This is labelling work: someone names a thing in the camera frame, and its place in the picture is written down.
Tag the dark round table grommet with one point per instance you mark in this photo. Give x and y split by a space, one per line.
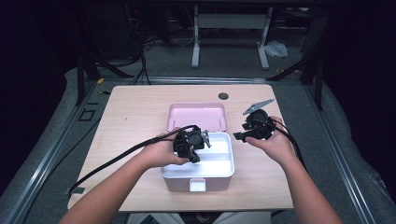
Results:
223 95

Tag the white plastic bag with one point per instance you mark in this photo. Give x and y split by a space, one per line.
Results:
276 49

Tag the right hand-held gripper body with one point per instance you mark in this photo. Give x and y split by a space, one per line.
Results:
260 124

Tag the yellow tape piece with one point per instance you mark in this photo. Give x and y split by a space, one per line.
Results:
100 81

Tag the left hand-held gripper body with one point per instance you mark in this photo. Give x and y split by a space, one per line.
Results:
190 140

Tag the person's right hand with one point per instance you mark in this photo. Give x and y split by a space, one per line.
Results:
275 146

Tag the person's left hand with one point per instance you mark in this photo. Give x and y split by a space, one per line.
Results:
160 152

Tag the grey tape strip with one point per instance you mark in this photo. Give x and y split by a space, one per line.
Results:
74 190

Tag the pink storage box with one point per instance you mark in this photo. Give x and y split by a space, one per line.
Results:
214 161

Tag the pink box lid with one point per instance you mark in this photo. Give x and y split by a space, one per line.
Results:
196 116

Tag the white desk frame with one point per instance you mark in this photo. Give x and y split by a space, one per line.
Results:
230 21

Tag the black tape square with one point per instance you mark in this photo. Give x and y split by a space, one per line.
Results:
86 115

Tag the aluminium floor rail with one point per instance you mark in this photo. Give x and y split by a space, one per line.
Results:
339 155
40 161
193 80

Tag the black metal stand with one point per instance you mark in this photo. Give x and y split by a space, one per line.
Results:
85 74
311 73

